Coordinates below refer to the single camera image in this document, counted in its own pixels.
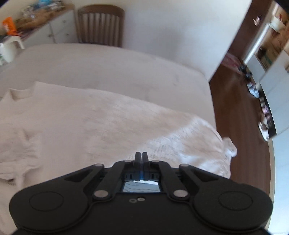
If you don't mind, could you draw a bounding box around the white slipper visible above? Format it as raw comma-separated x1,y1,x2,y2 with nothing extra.
258,121,272,142

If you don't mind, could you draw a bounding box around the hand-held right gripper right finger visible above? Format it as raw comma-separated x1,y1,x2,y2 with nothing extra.
143,152,221,201

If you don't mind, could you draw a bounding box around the white shoe cabinet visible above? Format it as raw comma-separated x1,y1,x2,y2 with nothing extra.
243,23,289,136

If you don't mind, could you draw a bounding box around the pair of black shoes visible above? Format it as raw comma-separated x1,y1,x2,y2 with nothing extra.
239,64,254,80

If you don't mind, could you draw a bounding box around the wooden chair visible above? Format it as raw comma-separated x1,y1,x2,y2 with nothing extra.
77,5,125,48

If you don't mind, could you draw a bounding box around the clutter of packets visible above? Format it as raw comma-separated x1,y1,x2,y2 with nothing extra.
15,0,75,30

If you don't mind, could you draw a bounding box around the pair of pale sneakers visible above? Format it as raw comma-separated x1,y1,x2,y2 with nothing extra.
247,81,260,99

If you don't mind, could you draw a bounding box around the orange snack packet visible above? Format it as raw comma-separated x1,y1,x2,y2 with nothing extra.
2,17,18,36

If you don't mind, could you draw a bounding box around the cream knit sweater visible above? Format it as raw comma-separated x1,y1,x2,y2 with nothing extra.
0,81,238,181

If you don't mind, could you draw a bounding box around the white drawer cabinet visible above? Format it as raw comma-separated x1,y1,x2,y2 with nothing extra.
17,5,78,49

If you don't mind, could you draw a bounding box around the patterned rug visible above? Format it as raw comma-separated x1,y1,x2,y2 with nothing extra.
220,53,243,74

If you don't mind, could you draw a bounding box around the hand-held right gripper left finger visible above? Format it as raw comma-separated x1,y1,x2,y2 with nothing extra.
64,152,143,200

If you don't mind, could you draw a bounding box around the row of pink shoes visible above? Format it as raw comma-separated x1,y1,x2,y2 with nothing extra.
259,97,274,127

